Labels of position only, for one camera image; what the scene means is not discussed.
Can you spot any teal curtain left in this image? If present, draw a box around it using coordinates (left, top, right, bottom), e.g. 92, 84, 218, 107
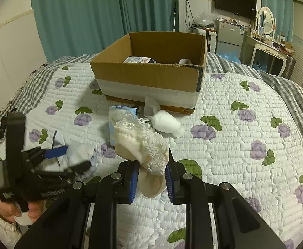
31, 0, 179, 62

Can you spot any open cardboard box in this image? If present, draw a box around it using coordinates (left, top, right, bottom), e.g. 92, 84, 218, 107
90, 32, 207, 115

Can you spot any grey small fridge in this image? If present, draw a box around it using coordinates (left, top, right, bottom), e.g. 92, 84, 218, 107
216, 21, 245, 58

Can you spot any white mop pole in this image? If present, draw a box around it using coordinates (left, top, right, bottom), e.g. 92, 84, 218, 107
172, 5, 176, 32

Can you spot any white dressing table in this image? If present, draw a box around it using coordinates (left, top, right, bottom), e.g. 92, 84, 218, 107
239, 35, 288, 77

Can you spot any black wall television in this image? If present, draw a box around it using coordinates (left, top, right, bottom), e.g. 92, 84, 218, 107
215, 0, 257, 20

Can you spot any blue white tissue pack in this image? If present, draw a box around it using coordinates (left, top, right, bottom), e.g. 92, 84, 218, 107
123, 56, 156, 63

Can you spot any small tissue packet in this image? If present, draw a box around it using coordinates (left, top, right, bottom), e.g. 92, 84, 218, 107
108, 105, 138, 146

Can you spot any white sock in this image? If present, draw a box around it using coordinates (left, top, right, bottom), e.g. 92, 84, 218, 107
47, 131, 97, 181
151, 110, 184, 137

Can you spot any teal curtain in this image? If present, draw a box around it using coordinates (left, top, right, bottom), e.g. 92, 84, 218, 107
31, 0, 179, 62
261, 0, 293, 42

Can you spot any white rolled sock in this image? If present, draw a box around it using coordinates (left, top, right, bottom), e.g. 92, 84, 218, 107
151, 110, 184, 137

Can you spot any cream lace garment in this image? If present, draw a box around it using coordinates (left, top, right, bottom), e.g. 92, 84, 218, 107
114, 112, 169, 198

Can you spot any person's left hand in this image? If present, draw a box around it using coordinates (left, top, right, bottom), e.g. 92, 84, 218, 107
0, 200, 44, 223

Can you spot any white suitcase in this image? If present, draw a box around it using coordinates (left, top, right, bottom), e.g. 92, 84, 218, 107
193, 28, 217, 53

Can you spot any teal curtain right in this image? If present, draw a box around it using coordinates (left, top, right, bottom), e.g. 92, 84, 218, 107
261, 0, 293, 42

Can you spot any blue plastic bag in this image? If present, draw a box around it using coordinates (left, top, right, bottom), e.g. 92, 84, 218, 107
218, 52, 241, 63

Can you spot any white oval vanity mirror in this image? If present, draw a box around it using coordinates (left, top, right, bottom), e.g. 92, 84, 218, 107
256, 6, 276, 35

